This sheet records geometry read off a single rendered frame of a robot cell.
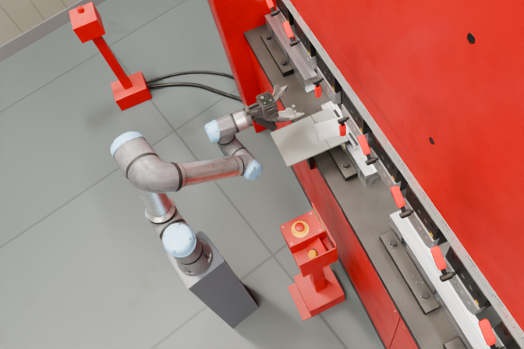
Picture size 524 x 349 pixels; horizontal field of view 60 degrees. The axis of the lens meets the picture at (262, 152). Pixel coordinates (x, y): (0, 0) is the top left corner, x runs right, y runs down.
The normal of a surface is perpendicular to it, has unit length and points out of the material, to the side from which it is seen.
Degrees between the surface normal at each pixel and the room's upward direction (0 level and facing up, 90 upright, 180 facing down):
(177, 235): 7
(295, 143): 0
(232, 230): 0
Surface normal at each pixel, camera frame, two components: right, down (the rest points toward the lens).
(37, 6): 0.58, 0.63
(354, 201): -0.18, -0.53
